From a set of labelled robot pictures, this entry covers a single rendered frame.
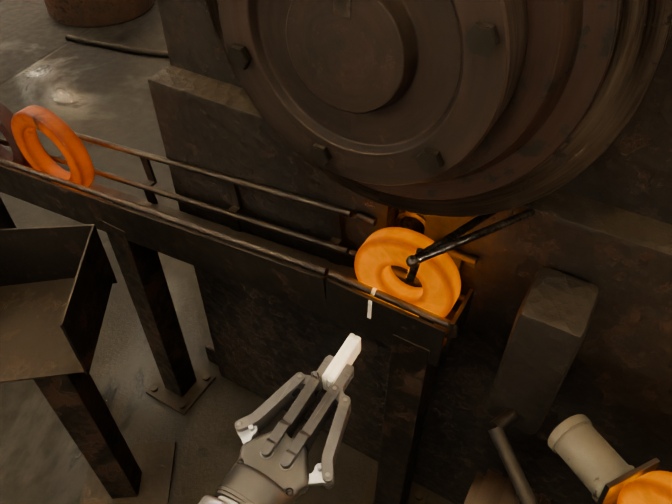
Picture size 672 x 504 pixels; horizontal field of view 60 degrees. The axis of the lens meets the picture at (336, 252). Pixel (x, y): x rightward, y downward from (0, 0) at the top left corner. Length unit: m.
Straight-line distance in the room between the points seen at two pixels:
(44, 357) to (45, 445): 0.68
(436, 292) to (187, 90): 0.50
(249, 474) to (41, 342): 0.50
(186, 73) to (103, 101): 1.83
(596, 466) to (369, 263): 0.37
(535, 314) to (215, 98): 0.57
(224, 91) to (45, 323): 0.47
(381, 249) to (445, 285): 0.10
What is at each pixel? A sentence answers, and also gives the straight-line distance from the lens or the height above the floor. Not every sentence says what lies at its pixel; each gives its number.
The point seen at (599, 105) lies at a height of 1.08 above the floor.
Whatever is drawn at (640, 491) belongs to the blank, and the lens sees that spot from 0.73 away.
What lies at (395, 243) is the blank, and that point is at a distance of 0.77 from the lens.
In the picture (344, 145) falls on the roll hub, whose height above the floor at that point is 1.01.
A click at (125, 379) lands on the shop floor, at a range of 1.69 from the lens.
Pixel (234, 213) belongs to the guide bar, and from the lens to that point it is 1.02.
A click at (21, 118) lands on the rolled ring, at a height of 0.75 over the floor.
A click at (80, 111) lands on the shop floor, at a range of 2.81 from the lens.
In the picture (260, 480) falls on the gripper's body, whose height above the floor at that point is 0.77.
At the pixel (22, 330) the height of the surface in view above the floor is 0.60.
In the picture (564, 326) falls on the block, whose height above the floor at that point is 0.80.
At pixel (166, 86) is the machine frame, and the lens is 1.01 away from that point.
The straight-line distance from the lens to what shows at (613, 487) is 0.74.
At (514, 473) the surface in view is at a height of 0.58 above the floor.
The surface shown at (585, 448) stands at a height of 0.69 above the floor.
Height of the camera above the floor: 1.34
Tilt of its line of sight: 45 degrees down
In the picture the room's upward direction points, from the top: straight up
